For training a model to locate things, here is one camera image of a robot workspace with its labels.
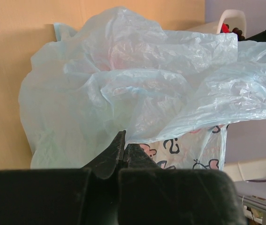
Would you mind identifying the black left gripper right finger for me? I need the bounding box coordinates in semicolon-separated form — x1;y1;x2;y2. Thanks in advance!
118;144;245;225

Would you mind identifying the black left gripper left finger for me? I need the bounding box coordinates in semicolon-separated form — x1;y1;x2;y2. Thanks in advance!
0;131;125;225

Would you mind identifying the dark purple grape bunch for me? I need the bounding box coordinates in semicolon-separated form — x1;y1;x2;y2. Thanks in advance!
230;28;245;41

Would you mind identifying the red apple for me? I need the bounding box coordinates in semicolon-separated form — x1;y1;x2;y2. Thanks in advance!
220;23;231;33

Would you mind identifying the light blue printed plastic bag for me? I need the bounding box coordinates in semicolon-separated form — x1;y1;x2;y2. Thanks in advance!
19;7;266;169

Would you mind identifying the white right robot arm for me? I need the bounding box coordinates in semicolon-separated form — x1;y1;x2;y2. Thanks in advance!
223;30;266;182

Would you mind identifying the white plastic basket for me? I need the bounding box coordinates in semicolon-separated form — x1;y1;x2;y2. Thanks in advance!
188;9;246;37

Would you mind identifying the aluminium front rail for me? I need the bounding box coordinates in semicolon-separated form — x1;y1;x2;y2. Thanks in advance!
233;180;266;225

